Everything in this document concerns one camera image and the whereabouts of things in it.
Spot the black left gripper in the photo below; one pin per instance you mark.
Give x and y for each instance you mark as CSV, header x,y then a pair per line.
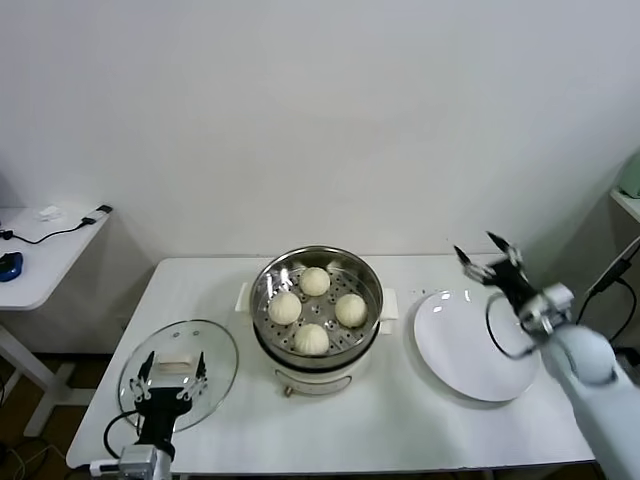
x,y
162,402

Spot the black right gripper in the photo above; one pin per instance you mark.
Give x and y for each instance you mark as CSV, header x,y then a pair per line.
x,y
512,282

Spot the round glass pot lid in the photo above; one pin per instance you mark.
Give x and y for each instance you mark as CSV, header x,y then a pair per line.
x,y
215,350

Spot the white steamed baozi bun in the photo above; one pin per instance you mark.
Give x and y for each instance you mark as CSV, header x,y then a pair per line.
x,y
285,308
311,339
351,310
315,281

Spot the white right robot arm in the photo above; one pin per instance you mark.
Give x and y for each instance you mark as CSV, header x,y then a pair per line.
x,y
585,360

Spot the stainless steel steamer basket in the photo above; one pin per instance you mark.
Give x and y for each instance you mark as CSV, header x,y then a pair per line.
x,y
280,270

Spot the large white plate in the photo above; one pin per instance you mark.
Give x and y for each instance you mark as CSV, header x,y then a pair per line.
x,y
450,350

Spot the white electric cooker base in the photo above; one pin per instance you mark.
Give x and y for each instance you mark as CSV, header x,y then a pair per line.
x,y
320,372

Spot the white shelf board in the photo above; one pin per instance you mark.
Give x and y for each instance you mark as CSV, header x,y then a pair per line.
x,y
629,202

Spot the pale green appliance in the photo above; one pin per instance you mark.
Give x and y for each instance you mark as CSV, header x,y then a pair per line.
x,y
632,177

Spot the white side desk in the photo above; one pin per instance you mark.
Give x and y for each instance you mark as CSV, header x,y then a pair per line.
x,y
50,260

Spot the blue computer mouse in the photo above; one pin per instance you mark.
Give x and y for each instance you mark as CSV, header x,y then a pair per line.
x,y
10,266

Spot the crumpled white tissue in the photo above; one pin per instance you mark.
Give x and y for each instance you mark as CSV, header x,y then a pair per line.
x,y
51,212

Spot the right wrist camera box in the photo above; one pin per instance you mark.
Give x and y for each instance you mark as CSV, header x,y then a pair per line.
x,y
559,297

